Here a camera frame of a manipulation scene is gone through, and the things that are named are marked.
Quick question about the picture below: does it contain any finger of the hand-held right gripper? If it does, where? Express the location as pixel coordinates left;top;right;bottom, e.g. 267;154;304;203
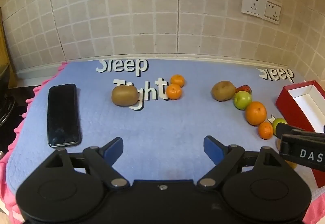
275;123;325;139

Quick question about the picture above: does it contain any brown kiwi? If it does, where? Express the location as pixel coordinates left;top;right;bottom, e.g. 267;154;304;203
211;81;236;102
111;84;140;106

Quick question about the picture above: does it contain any small mandarin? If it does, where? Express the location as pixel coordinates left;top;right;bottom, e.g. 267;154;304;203
166;84;182;100
258;122;274;140
170;74;185;87

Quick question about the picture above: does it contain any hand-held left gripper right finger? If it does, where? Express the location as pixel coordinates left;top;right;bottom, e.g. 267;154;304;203
195;135;292;191

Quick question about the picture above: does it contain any large orange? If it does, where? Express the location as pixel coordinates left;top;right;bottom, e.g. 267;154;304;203
245;101;268;126

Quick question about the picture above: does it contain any grey-framed wall socket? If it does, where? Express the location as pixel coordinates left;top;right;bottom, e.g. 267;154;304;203
264;1;283;24

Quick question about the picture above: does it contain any small green apple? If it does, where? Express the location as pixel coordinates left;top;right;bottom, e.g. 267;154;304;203
272;118;288;136

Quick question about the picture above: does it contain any white wall socket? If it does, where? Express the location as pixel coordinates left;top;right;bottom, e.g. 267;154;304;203
241;0;268;18

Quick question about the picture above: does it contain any dark appliance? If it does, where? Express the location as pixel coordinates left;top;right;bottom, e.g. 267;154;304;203
0;63;17;125

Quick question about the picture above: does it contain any black smartphone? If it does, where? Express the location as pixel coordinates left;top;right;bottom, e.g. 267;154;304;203
47;84;82;148

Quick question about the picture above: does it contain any red strawberry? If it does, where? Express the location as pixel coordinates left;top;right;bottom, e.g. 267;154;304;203
236;85;252;95

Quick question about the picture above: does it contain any blue printed blanket pink trim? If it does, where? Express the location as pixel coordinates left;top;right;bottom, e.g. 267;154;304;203
0;58;325;224

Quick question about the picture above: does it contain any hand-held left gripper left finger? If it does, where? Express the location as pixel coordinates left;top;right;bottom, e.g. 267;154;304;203
38;137;130;191

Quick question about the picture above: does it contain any red box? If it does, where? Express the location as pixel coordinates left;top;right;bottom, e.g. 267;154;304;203
275;81;325;189

